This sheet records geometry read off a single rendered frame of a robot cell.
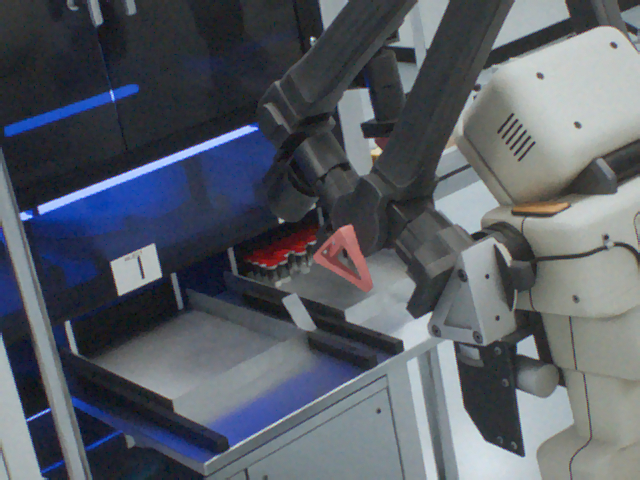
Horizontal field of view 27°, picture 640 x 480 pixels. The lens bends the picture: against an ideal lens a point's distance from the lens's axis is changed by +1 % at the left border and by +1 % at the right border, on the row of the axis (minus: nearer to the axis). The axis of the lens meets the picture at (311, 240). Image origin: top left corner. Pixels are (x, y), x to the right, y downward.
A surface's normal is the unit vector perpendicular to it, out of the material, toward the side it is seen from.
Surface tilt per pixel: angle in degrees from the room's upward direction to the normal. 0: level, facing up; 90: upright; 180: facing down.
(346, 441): 90
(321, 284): 0
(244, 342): 0
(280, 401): 0
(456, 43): 83
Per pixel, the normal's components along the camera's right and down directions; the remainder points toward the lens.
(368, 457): 0.62, 0.17
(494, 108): -0.78, 0.35
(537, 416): -0.18, -0.92
